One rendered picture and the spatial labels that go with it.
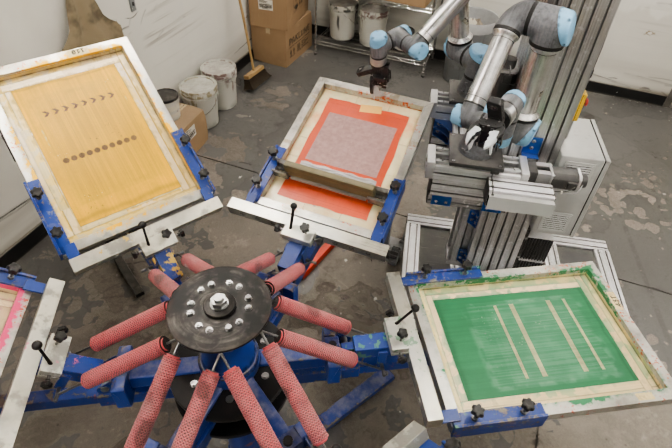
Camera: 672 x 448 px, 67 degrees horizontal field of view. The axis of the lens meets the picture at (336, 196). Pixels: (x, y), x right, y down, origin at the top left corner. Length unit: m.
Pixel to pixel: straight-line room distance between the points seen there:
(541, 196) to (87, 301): 2.57
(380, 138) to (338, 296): 1.18
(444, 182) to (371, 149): 0.36
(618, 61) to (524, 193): 3.64
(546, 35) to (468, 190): 0.75
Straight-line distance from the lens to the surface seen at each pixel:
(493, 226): 2.72
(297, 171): 2.17
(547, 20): 1.90
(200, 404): 1.48
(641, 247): 4.13
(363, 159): 2.29
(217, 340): 1.46
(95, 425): 2.96
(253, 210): 2.09
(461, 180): 2.26
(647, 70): 5.80
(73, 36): 3.62
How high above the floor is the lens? 2.52
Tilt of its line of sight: 41 degrees down
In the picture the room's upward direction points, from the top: 3 degrees clockwise
